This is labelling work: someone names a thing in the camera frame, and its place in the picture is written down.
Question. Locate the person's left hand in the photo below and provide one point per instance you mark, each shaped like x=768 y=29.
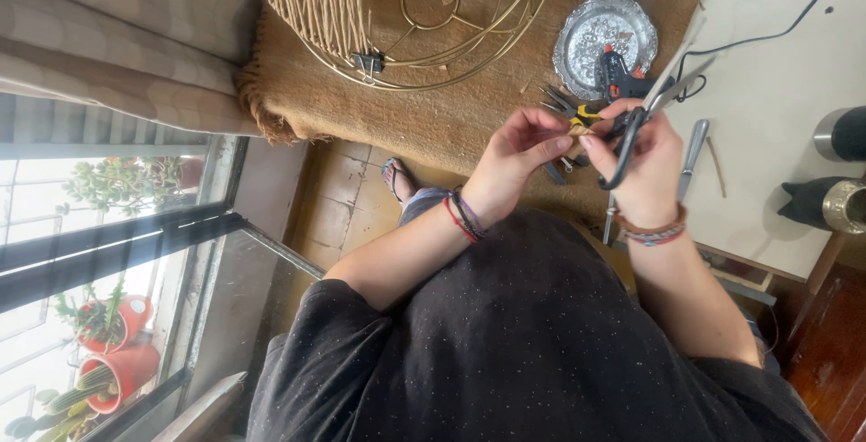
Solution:
x=500 y=171

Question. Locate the person's right hand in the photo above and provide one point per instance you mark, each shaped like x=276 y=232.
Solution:
x=649 y=171

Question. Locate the silver table knife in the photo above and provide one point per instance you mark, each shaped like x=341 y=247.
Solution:
x=693 y=154

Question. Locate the thin metal tool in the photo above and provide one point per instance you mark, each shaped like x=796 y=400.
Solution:
x=609 y=219

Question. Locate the thin brown stick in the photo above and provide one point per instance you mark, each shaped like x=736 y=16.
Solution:
x=716 y=166

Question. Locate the brown burlap cloth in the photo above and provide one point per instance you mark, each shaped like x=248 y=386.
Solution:
x=446 y=117

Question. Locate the yellow black pliers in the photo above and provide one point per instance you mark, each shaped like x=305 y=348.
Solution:
x=575 y=110

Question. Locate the black orange glue gun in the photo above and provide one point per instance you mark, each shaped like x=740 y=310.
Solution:
x=619 y=76

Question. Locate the person's foot in sandal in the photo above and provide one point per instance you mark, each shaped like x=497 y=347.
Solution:
x=400 y=181

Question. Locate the embossed silver tray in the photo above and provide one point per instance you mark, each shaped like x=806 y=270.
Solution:
x=588 y=36

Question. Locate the black cat figurine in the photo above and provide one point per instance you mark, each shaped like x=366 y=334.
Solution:
x=805 y=202

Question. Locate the black binder clip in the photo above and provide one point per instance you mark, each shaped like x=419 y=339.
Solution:
x=368 y=63

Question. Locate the black speckled shirt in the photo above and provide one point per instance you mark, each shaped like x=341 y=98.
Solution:
x=528 y=347

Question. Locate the steel and black tumbler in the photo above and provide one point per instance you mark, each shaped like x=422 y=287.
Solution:
x=842 y=134

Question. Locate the engraved brass pot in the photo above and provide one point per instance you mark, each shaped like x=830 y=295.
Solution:
x=849 y=206

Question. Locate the green succulent plant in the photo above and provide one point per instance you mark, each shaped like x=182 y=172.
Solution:
x=128 y=181

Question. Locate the orange pot with leafy plant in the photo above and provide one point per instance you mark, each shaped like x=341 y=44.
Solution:
x=132 y=313

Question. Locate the beige patterned curtain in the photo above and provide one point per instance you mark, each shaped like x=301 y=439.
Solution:
x=122 y=43

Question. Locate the orange pot with cactus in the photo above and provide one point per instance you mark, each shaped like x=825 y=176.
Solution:
x=125 y=371

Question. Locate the black window frame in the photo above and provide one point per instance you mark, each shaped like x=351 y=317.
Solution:
x=115 y=246

